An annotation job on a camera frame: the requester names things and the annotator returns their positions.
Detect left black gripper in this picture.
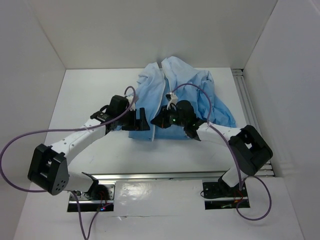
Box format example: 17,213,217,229
117,107,150,131

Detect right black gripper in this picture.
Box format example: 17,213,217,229
151,104,187,129

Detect light blue zip jacket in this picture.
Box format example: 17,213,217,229
127,56,237,142

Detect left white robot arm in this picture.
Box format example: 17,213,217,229
27,95,150,200

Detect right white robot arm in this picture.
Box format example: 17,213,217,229
150,100,273,196

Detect front aluminium rail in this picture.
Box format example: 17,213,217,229
67,171,231,182

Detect aluminium rail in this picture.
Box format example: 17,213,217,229
231,69,275,178
67,171,231,182

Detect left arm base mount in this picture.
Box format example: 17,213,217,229
67,172,116,213

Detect right side aluminium rail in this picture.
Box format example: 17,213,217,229
231,69,275,178

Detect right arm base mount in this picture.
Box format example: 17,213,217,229
200,179,250,210

